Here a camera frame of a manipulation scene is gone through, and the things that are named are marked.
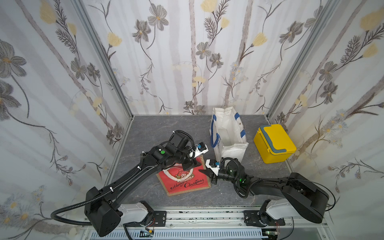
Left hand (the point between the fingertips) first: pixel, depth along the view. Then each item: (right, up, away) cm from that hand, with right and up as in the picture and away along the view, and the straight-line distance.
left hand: (200, 159), depth 73 cm
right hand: (+1, -6, +2) cm, 6 cm away
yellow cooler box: (+44, +6, +13) cm, 46 cm away
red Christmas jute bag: (-12, -11, +1) cm, 17 cm away
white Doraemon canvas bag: (+22, +11, +35) cm, 43 cm away
